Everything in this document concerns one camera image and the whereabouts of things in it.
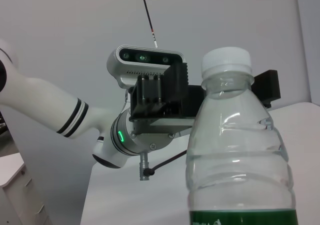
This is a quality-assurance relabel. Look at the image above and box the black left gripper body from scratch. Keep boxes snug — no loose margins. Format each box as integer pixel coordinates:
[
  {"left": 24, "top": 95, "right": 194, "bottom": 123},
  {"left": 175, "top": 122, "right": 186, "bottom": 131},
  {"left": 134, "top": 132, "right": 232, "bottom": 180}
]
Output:
[{"left": 128, "top": 61, "right": 208, "bottom": 122}]

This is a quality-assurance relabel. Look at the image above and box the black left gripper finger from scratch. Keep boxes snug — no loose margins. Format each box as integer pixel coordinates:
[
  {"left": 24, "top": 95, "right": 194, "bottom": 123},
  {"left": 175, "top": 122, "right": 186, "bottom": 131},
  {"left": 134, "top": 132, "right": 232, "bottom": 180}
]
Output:
[{"left": 251, "top": 69, "right": 282, "bottom": 109}]

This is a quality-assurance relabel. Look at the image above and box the clear water bottle green label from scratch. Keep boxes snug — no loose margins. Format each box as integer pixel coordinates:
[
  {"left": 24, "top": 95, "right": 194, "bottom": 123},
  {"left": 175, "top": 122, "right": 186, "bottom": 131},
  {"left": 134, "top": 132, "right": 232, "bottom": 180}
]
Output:
[{"left": 186, "top": 46, "right": 299, "bottom": 225}]

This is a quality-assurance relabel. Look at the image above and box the white drawer cabinet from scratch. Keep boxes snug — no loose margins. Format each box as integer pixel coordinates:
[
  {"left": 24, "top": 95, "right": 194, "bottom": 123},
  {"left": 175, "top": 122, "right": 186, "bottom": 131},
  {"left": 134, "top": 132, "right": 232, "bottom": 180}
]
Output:
[{"left": 0, "top": 152, "right": 53, "bottom": 225}]

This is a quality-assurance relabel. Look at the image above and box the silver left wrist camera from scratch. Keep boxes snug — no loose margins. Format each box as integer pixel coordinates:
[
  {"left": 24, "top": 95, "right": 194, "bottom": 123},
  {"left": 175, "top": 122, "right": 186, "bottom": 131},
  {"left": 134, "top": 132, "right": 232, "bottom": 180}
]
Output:
[{"left": 106, "top": 44, "right": 186, "bottom": 90}]

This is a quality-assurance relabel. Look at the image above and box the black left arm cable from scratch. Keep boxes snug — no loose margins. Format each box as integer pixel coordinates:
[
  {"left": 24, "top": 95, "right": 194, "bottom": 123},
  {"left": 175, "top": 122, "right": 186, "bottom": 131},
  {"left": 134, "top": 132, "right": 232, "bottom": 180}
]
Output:
[{"left": 138, "top": 149, "right": 188, "bottom": 181}]

